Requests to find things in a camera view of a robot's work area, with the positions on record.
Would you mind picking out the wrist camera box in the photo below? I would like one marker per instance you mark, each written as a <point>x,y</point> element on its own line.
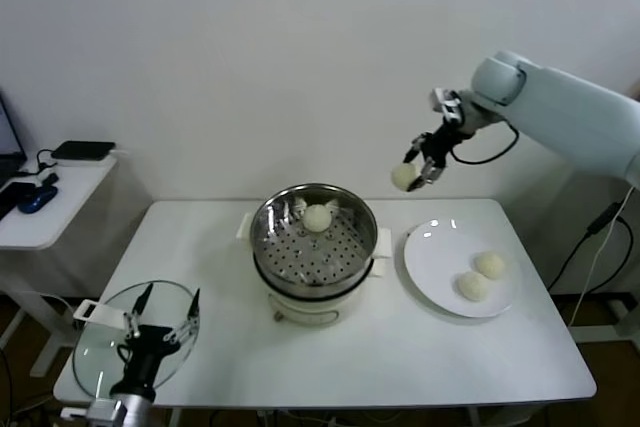
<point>105,409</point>
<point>445,104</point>

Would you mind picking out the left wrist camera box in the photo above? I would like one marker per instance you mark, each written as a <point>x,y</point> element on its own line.
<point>105,409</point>

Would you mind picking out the black flat case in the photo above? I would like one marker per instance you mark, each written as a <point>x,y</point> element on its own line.
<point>15,197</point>

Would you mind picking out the white steamed baozi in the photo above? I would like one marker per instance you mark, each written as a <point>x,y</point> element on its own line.
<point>403,177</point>
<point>490,265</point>
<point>317,218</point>
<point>472,287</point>

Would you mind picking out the white desk leg frame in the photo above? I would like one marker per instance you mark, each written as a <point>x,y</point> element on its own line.
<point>620,309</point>

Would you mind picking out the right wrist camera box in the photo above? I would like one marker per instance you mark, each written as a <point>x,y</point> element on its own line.
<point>445,104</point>

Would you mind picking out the blue computer mouse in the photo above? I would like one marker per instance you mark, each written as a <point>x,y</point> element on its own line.
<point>36,201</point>

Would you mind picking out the black flat device box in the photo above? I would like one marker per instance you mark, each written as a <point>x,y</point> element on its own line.
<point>82,149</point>

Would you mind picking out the black laptop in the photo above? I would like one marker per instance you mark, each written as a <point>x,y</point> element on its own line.
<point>7,147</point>

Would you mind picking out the white round plate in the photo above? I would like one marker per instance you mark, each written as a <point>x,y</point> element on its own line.
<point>435,257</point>

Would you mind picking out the white side table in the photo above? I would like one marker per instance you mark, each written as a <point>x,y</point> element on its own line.
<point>60,207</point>

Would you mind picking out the stainless steel steamer basket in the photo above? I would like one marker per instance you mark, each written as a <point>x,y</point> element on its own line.
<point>260,217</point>

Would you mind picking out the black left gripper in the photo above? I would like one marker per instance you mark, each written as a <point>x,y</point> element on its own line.
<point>147,347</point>

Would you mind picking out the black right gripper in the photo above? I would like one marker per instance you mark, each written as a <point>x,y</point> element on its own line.
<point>440,144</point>

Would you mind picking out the white electric cooking pot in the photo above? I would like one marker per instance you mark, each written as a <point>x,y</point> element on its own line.
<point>300,304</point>

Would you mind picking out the small black dongle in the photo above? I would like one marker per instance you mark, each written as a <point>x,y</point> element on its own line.
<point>50,179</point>

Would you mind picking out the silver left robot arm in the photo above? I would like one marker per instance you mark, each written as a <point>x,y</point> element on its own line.
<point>137,412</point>

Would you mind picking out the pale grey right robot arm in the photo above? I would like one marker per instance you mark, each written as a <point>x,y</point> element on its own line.
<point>575,112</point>

